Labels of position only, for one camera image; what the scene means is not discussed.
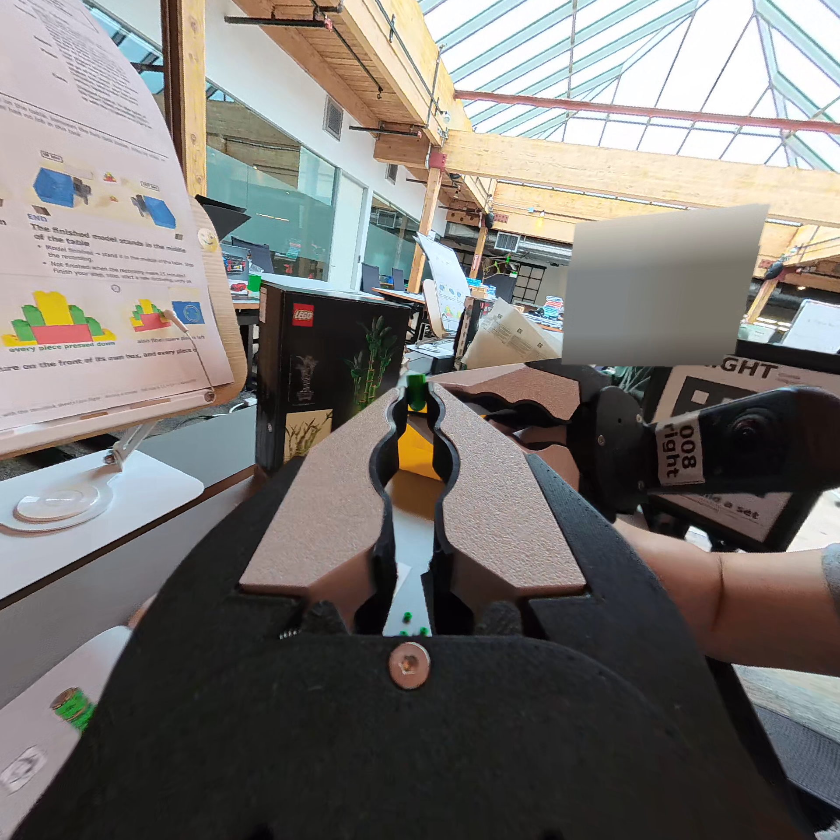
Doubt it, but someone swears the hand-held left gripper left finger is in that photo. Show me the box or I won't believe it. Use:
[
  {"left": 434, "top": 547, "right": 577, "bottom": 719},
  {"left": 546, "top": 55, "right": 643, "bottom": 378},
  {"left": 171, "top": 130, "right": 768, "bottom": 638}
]
[{"left": 239, "top": 387, "right": 409, "bottom": 635}]

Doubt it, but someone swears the dark grey cloth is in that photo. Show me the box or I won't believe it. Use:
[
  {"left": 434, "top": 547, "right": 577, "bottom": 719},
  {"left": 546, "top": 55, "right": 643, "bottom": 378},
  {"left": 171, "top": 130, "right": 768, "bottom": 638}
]
[{"left": 738, "top": 703, "right": 840, "bottom": 831}]

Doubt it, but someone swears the red ceiling pipe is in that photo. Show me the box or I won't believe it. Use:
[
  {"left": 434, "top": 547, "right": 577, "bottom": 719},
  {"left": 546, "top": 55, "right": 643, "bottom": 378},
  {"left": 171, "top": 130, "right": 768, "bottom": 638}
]
[{"left": 453, "top": 90, "right": 840, "bottom": 135}]

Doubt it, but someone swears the wooden document stand white base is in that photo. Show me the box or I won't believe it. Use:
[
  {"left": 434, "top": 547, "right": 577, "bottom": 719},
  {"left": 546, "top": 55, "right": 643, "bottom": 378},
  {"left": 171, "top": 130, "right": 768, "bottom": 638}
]
[{"left": 0, "top": 193, "right": 249, "bottom": 534}]

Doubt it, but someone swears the wooden post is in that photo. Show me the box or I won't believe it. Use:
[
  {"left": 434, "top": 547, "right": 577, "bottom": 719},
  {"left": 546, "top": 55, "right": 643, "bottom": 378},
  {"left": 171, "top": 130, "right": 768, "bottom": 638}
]
[{"left": 161, "top": 0, "right": 208, "bottom": 198}]

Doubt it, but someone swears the printed instruction sheet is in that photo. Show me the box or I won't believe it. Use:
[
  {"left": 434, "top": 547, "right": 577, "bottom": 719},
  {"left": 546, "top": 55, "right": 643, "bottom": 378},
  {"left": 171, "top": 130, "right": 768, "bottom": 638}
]
[{"left": 0, "top": 0, "right": 236, "bottom": 433}]

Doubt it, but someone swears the yellow block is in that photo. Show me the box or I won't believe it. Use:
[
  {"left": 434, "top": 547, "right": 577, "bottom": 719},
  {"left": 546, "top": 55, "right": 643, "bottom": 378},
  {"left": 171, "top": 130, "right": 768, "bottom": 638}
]
[{"left": 395, "top": 420, "right": 442, "bottom": 481}]

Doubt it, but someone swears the stack of printed papers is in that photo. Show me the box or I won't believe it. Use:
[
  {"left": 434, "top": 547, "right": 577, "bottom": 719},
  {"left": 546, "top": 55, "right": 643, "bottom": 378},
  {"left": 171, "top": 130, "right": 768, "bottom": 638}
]
[{"left": 461, "top": 297, "right": 565, "bottom": 372}]

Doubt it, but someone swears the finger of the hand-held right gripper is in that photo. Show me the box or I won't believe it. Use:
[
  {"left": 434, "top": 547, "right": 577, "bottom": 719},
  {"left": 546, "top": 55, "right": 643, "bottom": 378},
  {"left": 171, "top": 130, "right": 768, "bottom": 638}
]
[
  {"left": 432, "top": 364, "right": 584, "bottom": 429},
  {"left": 508, "top": 423, "right": 585, "bottom": 492}
]

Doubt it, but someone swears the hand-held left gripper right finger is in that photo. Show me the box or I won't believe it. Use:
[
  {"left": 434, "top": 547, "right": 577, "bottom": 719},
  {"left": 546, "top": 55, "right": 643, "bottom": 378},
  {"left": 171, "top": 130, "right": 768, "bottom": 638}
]
[{"left": 423, "top": 384, "right": 588, "bottom": 635}]

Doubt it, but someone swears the black lego set box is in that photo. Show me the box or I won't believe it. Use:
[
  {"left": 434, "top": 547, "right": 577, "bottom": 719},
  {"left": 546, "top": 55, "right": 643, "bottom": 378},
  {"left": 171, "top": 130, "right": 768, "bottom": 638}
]
[{"left": 255, "top": 279, "right": 412, "bottom": 476}]

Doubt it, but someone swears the person's right forearm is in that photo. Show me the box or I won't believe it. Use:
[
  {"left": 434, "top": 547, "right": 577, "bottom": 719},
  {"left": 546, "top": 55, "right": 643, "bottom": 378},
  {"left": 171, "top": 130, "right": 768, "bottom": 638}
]
[{"left": 613, "top": 518, "right": 840, "bottom": 677}]

